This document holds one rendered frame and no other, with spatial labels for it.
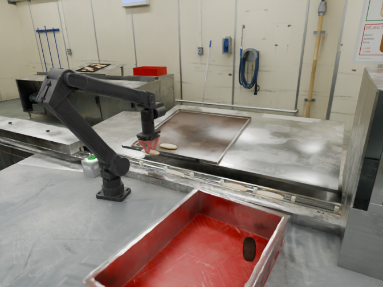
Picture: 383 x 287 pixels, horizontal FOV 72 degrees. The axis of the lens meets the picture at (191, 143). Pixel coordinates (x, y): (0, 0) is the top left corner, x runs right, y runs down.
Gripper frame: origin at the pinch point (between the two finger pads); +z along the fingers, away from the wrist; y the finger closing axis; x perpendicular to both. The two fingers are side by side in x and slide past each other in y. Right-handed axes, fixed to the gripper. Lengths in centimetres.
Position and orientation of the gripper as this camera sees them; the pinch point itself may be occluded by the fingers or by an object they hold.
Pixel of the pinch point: (150, 150)
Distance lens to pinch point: 125.1
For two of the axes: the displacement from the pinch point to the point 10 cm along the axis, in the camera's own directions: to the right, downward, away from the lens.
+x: -8.8, -1.6, 4.6
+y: 4.8, -3.3, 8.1
